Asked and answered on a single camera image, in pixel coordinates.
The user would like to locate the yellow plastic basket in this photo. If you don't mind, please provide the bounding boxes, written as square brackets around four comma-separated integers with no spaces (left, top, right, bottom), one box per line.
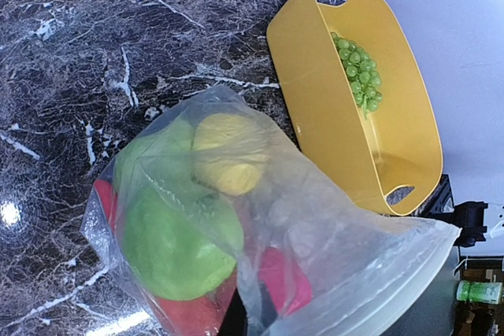
[267,0,443,216]

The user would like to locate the black front rail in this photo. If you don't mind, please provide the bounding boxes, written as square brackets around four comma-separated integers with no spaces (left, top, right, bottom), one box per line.
[419,174,454,217]

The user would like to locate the green toy grapes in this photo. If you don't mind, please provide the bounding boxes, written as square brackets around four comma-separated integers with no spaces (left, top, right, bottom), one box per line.
[330,31,383,119]

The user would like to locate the green toy guava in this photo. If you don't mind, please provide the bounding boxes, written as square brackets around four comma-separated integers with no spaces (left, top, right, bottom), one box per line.
[120,188,244,301]

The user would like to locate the clear dotted zip top bag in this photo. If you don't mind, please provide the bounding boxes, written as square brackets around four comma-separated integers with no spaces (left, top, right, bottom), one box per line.
[81,87,460,335]

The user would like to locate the yellow toy lemon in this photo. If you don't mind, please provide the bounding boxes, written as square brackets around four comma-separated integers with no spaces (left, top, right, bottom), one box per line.
[192,113,269,197]

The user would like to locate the orange toy carrot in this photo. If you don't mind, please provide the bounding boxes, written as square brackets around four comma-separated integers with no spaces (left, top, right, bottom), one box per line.
[94,179,117,233]

